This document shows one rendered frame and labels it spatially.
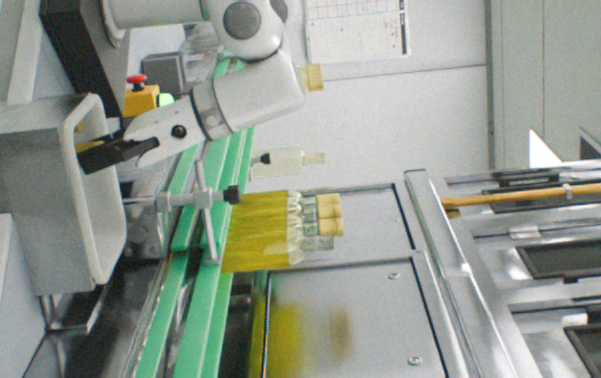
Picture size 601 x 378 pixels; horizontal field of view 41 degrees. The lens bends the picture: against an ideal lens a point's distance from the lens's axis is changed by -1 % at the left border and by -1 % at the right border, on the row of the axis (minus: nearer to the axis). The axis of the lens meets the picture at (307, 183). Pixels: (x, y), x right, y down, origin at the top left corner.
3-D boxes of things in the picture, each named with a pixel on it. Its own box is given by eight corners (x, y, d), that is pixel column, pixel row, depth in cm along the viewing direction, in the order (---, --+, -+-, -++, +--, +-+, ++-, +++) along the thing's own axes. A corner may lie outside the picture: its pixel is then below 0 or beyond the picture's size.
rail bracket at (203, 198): (167, 271, 123) (248, 263, 122) (148, 168, 117) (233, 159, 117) (170, 262, 126) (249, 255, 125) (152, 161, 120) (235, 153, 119)
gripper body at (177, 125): (218, 149, 101) (138, 179, 103) (225, 125, 111) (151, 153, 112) (194, 95, 99) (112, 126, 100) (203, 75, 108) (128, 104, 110)
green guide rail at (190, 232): (170, 252, 127) (221, 247, 126) (169, 246, 126) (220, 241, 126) (240, 42, 290) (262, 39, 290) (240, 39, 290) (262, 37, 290)
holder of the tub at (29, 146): (43, 333, 105) (101, 327, 105) (-7, 134, 95) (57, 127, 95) (76, 273, 121) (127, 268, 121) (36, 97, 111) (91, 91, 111)
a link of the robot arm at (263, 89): (266, -12, 100) (278, 4, 110) (188, 19, 101) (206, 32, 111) (307, 102, 100) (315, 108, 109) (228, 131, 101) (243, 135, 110)
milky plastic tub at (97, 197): (37, 298, 103) (103, 291, 103) (-4, 132, 95) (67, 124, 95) (72, 241, 119) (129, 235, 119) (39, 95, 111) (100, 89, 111)
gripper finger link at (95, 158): (128, 165, 102) (80, 182, 103) (132, 156, 105) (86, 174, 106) (117, 142, 101) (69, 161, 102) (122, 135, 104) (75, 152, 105)
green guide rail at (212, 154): (162, 209, 124) (214, 203, 124) (161, 203, 124) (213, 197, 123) (237, 21, 288) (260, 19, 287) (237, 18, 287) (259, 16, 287)
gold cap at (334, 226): (320, 242, 141) (344, 240, 141) (318, 224, 140) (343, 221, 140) (319, 234, 145) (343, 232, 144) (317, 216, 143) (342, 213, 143)
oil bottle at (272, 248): (181, 279, 136) (307, 266, 135) (176, 248, 134) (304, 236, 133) (185, 264, 141) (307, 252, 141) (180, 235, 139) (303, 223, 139)
